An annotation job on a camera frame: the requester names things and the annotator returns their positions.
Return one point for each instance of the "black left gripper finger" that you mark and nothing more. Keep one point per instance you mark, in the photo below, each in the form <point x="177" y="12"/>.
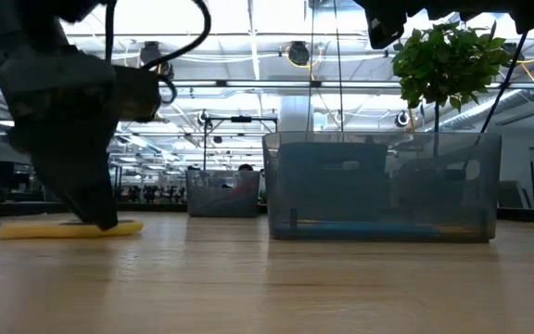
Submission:
<point x="86" y="195"/>

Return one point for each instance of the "person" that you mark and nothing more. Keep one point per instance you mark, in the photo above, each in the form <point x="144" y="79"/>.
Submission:
<point x="245" y="167"/>

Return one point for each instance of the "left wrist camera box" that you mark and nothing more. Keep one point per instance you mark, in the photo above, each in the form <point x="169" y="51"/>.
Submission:
<point x="137" y="93"/>

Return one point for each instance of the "teal plastic bin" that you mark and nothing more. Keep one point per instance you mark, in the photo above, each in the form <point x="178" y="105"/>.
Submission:
<point x="332" y="185"/>

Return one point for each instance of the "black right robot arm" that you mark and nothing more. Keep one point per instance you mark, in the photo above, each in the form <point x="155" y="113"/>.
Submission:
<point x="503" y="7"/>

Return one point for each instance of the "grey translucent plastic bin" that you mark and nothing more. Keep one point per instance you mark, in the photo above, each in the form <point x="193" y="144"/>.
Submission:
<point x="211" y="199"/>
<point x="434" y="195"/>

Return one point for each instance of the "green potted plant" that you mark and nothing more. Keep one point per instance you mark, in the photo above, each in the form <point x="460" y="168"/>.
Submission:
<point x="448" y="65"/>

